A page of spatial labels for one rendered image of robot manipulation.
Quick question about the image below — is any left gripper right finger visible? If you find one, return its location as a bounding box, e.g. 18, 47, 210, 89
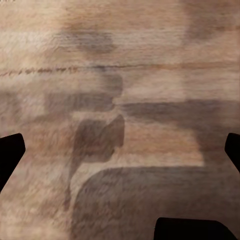
224, 133, 240, 172

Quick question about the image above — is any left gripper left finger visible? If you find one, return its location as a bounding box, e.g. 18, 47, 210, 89
0, 133, 26, 192

